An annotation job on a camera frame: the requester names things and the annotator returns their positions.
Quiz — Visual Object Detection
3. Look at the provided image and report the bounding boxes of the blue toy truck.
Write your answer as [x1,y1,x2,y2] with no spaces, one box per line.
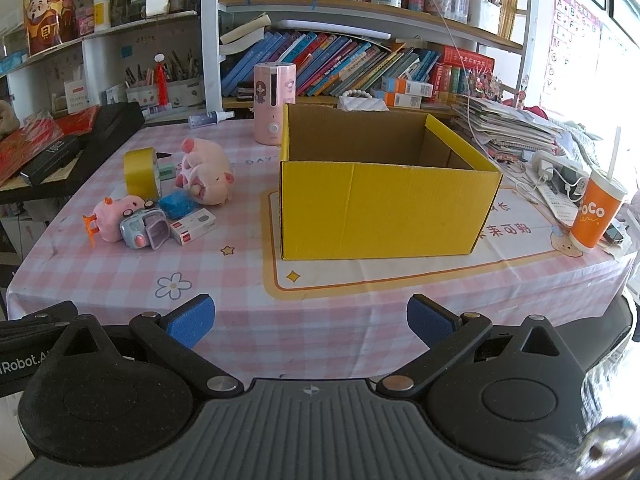
[118,200,168,251]

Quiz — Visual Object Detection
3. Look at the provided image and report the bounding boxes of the fortune god paper figure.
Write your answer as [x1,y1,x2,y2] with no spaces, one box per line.
[22,0,78,58]

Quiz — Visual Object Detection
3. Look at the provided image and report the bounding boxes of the white pen holder with pens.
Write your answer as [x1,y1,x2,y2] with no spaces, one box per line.
[125,50,203,109]

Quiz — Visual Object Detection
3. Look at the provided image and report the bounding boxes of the white bottle with yellow label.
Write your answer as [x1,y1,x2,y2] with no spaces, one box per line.
[92,0,112,33]

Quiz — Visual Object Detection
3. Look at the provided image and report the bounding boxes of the red boxed book set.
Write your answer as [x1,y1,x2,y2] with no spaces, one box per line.
[435,45,496,107]

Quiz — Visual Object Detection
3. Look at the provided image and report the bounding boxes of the flat lying beige books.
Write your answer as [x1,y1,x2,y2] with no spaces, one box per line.
[220,12,273,56]

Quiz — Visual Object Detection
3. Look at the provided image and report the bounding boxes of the white power strip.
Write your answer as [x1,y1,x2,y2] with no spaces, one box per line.
[531,152,591,182]

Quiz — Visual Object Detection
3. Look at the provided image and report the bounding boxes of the yellow tape roll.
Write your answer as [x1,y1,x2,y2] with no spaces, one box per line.
[123,147,162,198]

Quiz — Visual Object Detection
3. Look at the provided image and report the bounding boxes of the pink plush pig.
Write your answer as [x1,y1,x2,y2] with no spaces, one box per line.
[179,137,236,206]

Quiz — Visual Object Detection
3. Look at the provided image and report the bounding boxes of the orange and white boxes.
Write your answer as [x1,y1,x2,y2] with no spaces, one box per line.
[381,77,434,109]

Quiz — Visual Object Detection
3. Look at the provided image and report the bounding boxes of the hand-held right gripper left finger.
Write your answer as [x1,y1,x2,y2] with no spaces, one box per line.
[47,294,246,402]

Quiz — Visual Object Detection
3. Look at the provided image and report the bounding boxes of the white shelf unit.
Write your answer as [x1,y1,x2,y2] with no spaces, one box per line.
[0,10,203,123]

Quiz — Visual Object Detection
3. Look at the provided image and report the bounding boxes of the small spray bottle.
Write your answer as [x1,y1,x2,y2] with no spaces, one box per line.
[188,111,235,128]

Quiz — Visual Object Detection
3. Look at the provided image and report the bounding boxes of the red tassel ornament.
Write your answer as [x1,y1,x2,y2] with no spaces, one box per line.
[154,52,169,107]

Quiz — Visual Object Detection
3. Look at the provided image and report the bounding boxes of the white card with red label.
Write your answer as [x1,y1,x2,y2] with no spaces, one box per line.
[64,80,90,112]

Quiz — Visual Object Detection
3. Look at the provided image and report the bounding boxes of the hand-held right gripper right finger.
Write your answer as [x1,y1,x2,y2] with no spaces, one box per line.
[376,294,583,397]

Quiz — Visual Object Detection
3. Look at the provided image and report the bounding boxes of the small pink pig toy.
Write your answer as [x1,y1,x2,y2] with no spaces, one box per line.
[82,195,147,247]

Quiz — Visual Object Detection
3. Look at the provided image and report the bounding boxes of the pink checked tablecloth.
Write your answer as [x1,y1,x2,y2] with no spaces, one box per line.
[7,105,636,381]

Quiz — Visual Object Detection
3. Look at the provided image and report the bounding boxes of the row of leaning books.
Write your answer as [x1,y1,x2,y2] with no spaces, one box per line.
[220,30,443,98]

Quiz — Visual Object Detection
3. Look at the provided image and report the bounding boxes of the alphabet wall poster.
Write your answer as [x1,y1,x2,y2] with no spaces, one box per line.
[542,0,603,111]

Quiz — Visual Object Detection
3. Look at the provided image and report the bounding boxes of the red printed packaging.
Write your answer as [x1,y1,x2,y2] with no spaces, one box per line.
[0,107,101,186]

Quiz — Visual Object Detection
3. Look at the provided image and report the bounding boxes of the stack of booklets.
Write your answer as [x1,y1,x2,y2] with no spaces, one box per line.
[452,95,566,162]

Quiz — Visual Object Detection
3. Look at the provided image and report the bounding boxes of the white and wood bookshelf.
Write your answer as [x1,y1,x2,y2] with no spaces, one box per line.
[200,0,543,113]

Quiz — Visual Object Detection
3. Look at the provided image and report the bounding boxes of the white cup of markers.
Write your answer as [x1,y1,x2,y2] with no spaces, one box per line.
[467,0,502,36]

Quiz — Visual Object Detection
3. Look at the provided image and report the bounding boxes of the orange paper cup with straw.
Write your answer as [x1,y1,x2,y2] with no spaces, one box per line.
[569,127,628,253]

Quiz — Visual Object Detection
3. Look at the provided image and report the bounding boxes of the white placemat with orange border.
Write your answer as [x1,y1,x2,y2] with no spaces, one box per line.
[260,185,591,306]

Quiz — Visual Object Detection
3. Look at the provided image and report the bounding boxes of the beige cloth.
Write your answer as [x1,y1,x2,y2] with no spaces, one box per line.
[0,100,18,136]

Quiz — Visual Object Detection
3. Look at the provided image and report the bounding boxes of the yellow cardboard box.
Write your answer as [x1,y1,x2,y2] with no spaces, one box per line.
[279,103,503,261]

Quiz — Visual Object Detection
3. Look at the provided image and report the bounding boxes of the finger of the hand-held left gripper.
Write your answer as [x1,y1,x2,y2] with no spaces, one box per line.
[0,301,77,333]

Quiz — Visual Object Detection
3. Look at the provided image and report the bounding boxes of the pink humidifier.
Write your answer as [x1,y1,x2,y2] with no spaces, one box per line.
[252,62,297,146]

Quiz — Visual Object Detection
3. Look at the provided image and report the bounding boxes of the long black box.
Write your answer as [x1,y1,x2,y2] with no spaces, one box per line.
[20,135,83,186]

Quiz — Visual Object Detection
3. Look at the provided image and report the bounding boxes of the white quilted tissue box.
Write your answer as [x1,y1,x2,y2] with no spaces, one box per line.
[337,90,390,112]

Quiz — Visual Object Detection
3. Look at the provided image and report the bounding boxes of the black electric piano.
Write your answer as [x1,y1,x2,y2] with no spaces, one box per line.
[0,101,146,206]

